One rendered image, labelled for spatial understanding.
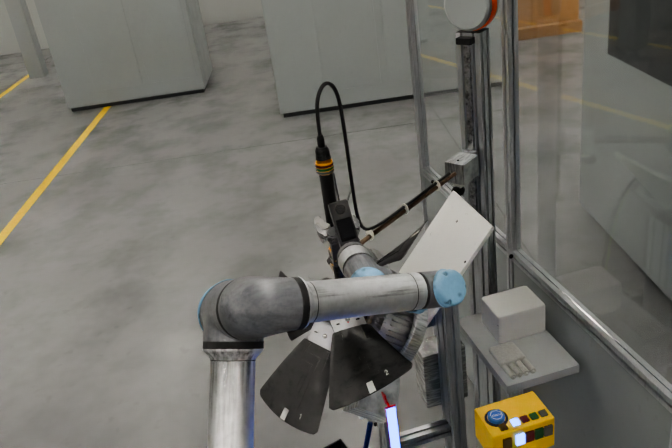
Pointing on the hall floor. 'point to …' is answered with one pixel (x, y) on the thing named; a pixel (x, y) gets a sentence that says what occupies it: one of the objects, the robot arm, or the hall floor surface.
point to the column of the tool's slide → (480, 266)
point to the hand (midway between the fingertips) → (330, 214)
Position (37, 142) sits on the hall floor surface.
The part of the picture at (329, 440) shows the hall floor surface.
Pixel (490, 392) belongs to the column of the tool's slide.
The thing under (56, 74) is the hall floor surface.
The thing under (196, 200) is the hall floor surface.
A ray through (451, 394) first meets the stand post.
